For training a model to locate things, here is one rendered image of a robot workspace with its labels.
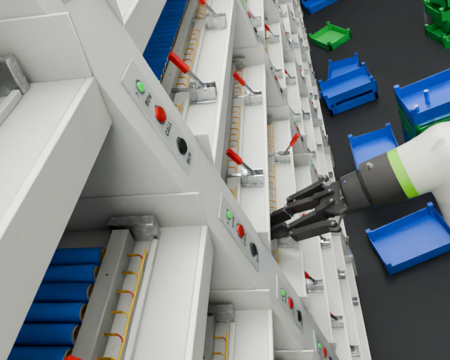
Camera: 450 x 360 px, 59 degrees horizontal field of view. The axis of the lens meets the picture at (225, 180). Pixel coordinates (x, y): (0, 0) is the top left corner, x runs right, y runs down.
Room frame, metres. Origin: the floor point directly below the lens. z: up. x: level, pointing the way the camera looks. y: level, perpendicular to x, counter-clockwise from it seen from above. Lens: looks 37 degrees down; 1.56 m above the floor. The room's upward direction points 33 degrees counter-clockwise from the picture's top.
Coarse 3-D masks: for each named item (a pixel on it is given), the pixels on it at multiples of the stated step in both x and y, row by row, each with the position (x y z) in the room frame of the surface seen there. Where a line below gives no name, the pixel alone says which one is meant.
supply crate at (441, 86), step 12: (444, 72) 1.26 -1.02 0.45; (420, 84) 1.29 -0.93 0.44; (432, 84) 1.27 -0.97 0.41; (444, 84) 1.24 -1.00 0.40; (396, 96) 1.30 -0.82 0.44; (408, 96) 1.30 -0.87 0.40; (420, 96) 1.26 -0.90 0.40; (432, 96) 1.22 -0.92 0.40; (444, 96) 1.18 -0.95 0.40; (408, 108) 1.24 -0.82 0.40; (420, 108) 1.20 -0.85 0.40; (432, 108) 1.11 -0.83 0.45; (444, 108) 1.10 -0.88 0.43; (420, 120) 1.13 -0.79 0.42
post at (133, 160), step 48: (0, 0) 0.34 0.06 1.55; (48, 0) 0.34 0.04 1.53; (96, 0) 0.39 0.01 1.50; (96, 48) 0.35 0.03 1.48; (144, 144) 0.33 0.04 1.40; (192, 144) 0.39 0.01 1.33; (96, 192) 0.36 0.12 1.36; (144, 192) 0.34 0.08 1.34; (240, 288) 0.33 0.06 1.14; (288, 288) 0.39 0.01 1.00; (288, 336) 0.33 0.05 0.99
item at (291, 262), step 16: (272, 112) 0.97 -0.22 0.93; (288, 112) 0.95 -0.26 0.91; (288, 128) 0.92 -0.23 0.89; (288, 144) 0.86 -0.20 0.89; (288, 176) 0.74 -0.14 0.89; (272, 192) 0.71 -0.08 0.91; (288, 192) 0.70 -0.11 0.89; (272, 208) 0.67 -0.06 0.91; (272, 240) 0.58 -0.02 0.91; (288, 256) 0.53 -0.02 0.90; (288, 272) 0.50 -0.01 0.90; (304, 288) 0.45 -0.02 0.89; (304, 304) 0.41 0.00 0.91
